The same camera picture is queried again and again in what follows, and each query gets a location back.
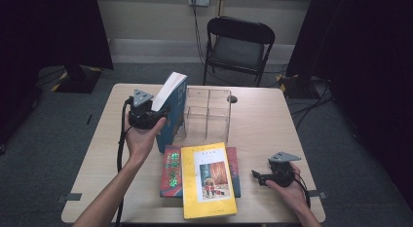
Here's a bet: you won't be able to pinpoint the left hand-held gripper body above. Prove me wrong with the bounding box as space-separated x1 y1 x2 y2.
128 88 161 131

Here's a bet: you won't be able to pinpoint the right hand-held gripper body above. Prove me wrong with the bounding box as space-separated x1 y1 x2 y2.
267 150 302 189

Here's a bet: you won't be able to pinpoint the blue book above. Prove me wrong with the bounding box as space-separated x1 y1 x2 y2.
151 71 189 154

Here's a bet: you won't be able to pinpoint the clear acrylic book rack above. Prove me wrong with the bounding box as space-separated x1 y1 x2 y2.
176 86 233 144

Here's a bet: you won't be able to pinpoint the red comic book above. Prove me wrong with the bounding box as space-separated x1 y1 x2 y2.
159 144 242 199

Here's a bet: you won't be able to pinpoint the yellow book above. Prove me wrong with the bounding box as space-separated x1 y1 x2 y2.
180 141 238 220

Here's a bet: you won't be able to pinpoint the person's right hand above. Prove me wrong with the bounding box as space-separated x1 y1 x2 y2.
265 163 312 215

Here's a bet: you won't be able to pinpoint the person's left hand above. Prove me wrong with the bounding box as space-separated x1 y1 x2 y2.
124 115 168 165

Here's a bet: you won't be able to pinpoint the grey tape strip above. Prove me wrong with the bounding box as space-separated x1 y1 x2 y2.
308 189 327 200
56 192 83 204

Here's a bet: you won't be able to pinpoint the black stand base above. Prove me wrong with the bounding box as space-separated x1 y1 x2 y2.
278 73 315 98
52 64 104 95

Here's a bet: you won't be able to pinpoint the black folding chair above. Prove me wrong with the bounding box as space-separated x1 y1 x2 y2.
203 16 277 89

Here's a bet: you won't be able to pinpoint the black curtain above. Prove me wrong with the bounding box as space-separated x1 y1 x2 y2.
285 0 413 208
0 0 115 137

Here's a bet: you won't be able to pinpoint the right hand-held gripper cable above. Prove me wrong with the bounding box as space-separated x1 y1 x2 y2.
292 170 312 209

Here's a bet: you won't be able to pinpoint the hand-held gripper cable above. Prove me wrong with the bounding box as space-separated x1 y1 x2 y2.
292 170 312 209
115 95 134 227

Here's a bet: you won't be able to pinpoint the left hand-held gripper cable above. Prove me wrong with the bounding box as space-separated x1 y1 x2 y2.
115 95 134 227

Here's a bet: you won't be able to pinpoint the black wall socket cable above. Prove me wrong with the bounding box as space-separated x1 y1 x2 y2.
192 0 208 70

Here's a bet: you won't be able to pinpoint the black floor cables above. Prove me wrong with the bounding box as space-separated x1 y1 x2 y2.
288 75 335 131

